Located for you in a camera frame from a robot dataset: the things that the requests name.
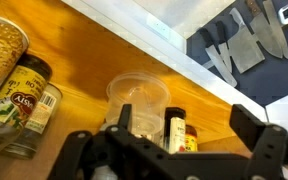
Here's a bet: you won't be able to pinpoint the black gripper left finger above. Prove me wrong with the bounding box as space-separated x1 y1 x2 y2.
47 103 185 180

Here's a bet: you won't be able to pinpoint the yellow label oil bottle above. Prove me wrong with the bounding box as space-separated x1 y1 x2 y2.
0 53 54 174

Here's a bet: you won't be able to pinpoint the clear plastic container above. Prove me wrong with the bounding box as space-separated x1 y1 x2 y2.
104 70 172 144

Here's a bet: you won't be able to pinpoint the white wall cabinet wooden interior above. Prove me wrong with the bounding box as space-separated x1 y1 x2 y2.
0 0 268 180

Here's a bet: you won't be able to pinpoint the dark blue side panel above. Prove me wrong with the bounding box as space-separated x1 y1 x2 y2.
185 0 288 108

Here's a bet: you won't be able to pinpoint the clear jar golden contents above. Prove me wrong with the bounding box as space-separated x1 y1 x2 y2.
0 15 31 111

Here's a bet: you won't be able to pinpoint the steel cleaver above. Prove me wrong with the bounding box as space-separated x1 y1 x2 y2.
228 7 267 75

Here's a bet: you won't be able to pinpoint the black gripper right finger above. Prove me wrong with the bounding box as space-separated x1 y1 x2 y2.
230 103 288 180

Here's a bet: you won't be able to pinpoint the white labelled bottle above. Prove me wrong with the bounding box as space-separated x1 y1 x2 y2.
0 82 64 160

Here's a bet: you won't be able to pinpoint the small jar yellow label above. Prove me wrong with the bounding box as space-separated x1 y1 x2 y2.
184 124 199 153

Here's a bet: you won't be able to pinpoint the black handled steel knife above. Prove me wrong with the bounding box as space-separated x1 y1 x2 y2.
216 20 234 73
198 27 239 89

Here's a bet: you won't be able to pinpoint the long steel knife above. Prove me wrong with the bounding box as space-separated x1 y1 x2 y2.
262 0 288 60

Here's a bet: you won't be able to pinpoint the small dark bottle white label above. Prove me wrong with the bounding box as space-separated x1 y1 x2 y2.
163 106 187 155

